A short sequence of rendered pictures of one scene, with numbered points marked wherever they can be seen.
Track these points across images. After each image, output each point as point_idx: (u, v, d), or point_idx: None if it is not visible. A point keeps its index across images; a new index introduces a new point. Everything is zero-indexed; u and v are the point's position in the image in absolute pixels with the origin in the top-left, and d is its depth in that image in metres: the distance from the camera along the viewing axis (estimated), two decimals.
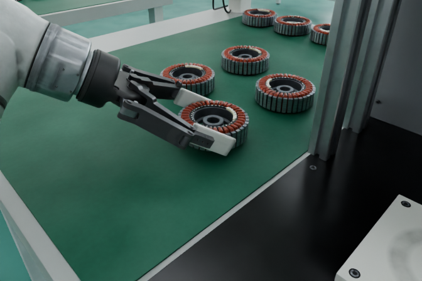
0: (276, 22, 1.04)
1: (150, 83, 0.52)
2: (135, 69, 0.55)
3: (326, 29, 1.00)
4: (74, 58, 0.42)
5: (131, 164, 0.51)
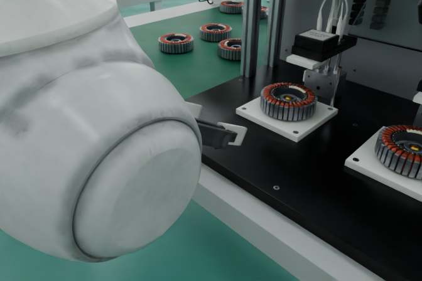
0: (243, 10, 1.43)
1: None
2: None
3: None
4: None
5: None
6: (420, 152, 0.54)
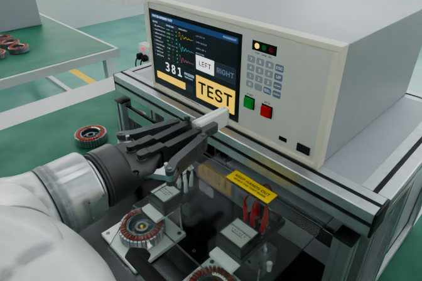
0: None
1: (152, 140, 0.48)
2: (131, 131, 0.51)
3: None
4: (89, 185, 0.38)
5: None
6: None
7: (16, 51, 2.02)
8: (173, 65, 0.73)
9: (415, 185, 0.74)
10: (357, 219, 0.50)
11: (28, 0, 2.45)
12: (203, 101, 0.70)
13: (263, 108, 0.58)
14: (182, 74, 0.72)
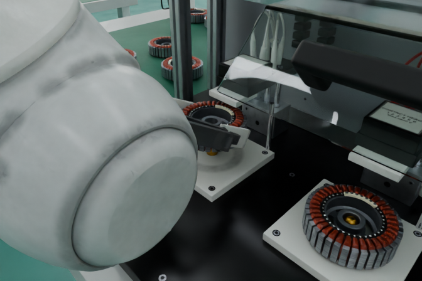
0: (205, 19, 1.30)
1: None
2: None
3: None
4: None
5: None
6: (356, 229, 0.41)
7: None
8: None
9: None
10: None
11: None
12: None
13: None
14: None
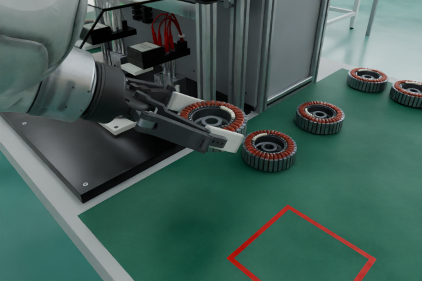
0: None
1: (149, 90, 0.50)
2: (127, 78, 0.52)
3: None
4: (83, 73, 0.38)
5: None
6: None
7: None
8: None
9: (298, 17, 0.88)
10: None
11: None
12: None
13: None
14: None
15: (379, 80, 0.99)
